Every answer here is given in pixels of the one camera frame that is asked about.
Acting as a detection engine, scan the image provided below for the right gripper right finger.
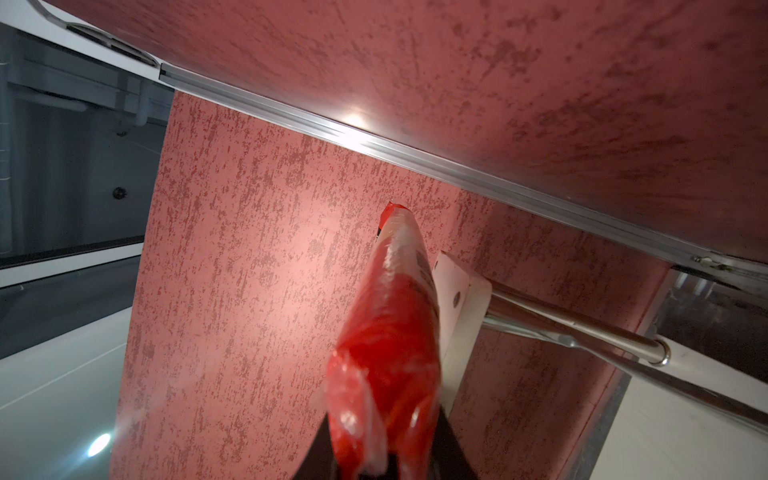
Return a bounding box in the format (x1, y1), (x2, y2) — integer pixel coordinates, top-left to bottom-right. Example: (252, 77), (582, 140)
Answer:
(428, 408), (478, 480)

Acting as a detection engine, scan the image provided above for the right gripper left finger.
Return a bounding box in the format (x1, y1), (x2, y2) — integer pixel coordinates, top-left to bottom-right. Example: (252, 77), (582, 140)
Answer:
(292, 416), (339, 480)

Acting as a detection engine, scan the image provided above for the red spaghetti bag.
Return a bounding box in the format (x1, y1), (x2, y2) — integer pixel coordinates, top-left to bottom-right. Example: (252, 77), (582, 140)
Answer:
(325, 203), (442, 479)

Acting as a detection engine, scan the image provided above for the white two-tier shelf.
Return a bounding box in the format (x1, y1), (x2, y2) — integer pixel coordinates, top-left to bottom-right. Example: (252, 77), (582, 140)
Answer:
(433, 253), (767, 479)

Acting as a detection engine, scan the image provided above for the right aluminium corner post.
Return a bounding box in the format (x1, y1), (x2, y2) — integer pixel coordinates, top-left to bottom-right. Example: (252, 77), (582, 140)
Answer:
(159, 63), (767, 292)

